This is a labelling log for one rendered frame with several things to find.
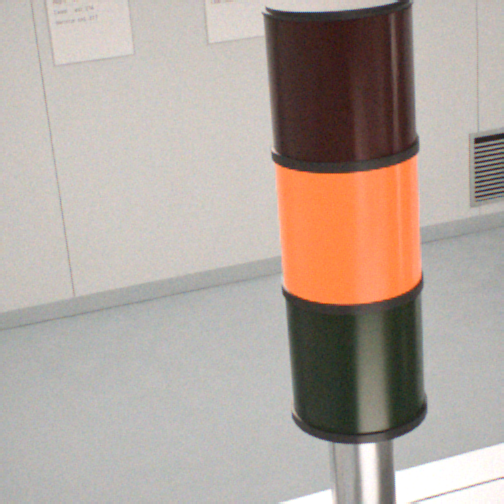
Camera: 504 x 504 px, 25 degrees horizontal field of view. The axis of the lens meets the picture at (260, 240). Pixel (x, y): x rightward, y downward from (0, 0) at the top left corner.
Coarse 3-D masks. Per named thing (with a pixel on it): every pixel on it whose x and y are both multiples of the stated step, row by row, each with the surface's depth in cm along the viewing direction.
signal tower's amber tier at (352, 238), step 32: (416, 160) 38; (288, 192) 38; (320, 192) 37; (352, 192) 37; (384, 192) 37; (416, 192) 39; (288, 224) 39; (320, 224) 38; (352, 224) 37; (384, 224) 38; (416, 224) 39; (288, 256) 39; (320, 256) 38; (352, 256) 38; (384, 256) 38; (416, 256) 39; (288, 288) 40; (320, 288) 38; (352, 288) 38; (384, 288) 38
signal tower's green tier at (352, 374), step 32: (288, 320) 41; (320, 320) 39; (352, 320) 38; (384, 320) 39; (416, 320) 40; (320, 352) 39; (352, 352) 39; (384, 352) 39; (416, 352) 40; (320, 384) 40; (352, 384) 39; (384, 384) 39; (416, 384) 40; (320, 416) 40; (352, 416) 40; (384, 416) 40
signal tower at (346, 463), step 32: (288, 0) 38; (320, 0) 37; (352, 0) 37; (384, 0) 36; (288, 160) 37; (384, 160) 37; (416, 288) 39; (416, 416) 41; (352, 448) 42; (384, 448) 42; (352, 480) 42; (384, 480) 42
